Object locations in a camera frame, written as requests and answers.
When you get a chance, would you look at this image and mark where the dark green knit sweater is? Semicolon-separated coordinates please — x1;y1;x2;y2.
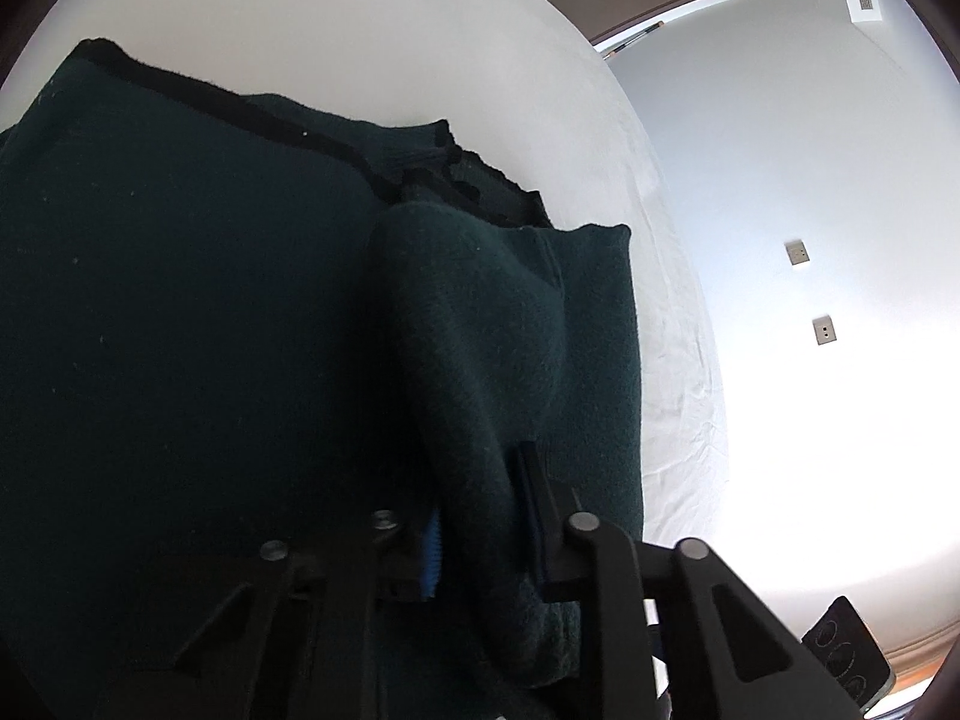
2;39;643;718

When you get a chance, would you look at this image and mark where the white bed sheet mattress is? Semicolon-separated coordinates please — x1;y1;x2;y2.
2;0;713;544

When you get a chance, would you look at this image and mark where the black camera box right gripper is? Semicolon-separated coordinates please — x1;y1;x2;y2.
800;596;895;715

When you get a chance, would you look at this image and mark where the lower wall socket plate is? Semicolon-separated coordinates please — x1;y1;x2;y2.
812;316;836;344

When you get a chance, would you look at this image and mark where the upper wall switch plate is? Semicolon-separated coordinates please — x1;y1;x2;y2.
784;239;811;265

